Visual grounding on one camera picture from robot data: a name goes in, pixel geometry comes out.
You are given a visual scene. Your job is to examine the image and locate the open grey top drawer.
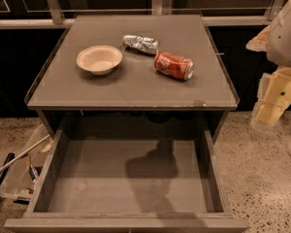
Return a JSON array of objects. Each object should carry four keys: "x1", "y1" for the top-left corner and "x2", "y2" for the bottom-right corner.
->
[{"x1": 5, "y1": 115, "x2": 248, "y2": 233}]

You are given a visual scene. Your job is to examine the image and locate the clear plastic bin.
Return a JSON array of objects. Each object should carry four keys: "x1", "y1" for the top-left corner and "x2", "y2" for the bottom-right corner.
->
[{"x1": 0, "y1": 138, "x2": 51, "y2": 201}]

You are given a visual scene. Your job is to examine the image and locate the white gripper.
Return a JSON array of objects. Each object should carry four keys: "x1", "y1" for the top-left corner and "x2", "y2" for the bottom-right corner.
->
[{"x1": 245, "y1": 26, "x2": 291, "y2": 130}]

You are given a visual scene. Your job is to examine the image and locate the crumpled silver foil bag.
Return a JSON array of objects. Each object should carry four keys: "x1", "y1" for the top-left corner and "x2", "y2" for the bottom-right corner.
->
[{"x1": 122, "y1": 35, "x2": 159, "y2": 55}]

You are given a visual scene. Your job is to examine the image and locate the grey rod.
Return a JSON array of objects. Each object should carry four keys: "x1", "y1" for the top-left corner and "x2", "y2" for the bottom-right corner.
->
[{"x1": 0, "y1": 134, "x2": 50, "y2": 173}]

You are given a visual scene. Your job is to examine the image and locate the grey cabinet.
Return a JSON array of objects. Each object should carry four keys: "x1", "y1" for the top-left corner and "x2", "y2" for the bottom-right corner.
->
[{"x1": 26, "y1": 15, "x2": 239, "y2": 133}]

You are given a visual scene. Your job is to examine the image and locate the red coke can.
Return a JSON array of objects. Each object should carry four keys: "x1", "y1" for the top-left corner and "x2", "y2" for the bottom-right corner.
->
[{"x1": 154, "y1": 52, "x2": 194, "y2": 81}]

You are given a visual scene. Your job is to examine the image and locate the metal window railing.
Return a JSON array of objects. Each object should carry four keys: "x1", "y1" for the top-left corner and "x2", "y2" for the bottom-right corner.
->
[{"x1": 0, "y1": 0, "x2": 288, "y2": 29}]

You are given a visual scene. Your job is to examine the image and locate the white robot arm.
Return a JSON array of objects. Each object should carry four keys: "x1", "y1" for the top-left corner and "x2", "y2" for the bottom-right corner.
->
[{"x1": 245, "y1": 0, "x2": 291, "y2": 130}]

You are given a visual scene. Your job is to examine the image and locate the white paper bowl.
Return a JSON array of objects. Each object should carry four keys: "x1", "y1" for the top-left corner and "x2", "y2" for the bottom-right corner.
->
[{"x1": 76, "y1": 46, "x2": 123, "y2": 76}]

